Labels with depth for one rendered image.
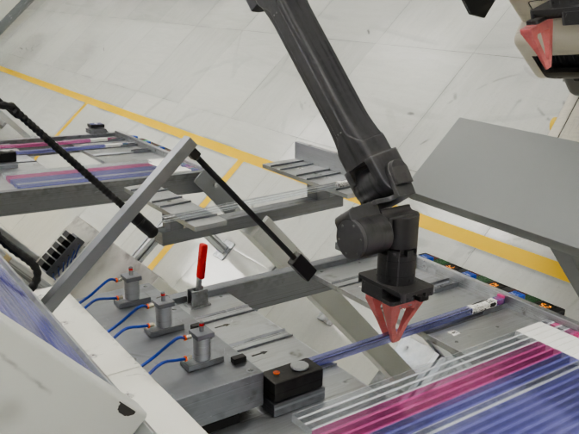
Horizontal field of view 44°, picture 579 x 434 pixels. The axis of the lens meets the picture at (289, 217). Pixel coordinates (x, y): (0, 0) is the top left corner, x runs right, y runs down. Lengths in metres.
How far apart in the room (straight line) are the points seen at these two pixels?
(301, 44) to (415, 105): 1.94
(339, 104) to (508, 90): 1.81
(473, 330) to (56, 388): 0.80
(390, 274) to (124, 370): 0.41
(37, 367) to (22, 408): 0.03
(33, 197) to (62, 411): 1.41
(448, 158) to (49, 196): 1.00
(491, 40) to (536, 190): 1.58
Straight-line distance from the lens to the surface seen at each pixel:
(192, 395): 0.87
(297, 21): 1.11
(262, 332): 1.14
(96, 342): 0.96
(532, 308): 1.27
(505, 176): 1.66
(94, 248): 0.87
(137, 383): 0.86
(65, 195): 1.95
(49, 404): 0.54
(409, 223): 1.04
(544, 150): 1.67
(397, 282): 1.06
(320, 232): 2.78
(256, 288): 1.32
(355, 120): 1.07
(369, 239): 0.99
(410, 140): 2.87
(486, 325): 1.22
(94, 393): 0.55
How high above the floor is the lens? 1.75
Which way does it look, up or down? 36 degrees down
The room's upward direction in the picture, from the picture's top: 42 degrees counter-clockwise
